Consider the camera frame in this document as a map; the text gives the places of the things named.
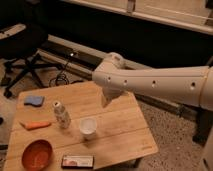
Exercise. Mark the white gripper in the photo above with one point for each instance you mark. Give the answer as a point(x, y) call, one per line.
point(108, 95)

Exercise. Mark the orange pepper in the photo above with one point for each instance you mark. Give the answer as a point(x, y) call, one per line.
point(34, 125)

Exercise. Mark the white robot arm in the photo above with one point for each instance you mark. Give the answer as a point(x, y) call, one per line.
point(188, 85)

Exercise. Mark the orange ceramic bowl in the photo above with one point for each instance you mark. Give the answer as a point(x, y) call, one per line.
point(37, 155)

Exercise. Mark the white paper cup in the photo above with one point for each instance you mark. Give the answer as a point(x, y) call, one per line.
point(88, 127)

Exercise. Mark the wooden folding table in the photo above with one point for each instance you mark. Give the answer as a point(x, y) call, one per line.
point(74, 121)

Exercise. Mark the clear plastic bottle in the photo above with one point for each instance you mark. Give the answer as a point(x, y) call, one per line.
point(61, 114)

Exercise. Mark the blue sponge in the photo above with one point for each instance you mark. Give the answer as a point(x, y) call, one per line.
point(35, 101)

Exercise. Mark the small printed box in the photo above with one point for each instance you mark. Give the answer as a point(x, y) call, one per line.
point(76, 161)

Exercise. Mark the black office chair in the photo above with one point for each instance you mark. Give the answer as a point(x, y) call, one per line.
point(18, 46)

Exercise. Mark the long metal rail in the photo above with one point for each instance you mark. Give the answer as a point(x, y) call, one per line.
point(83, 65)

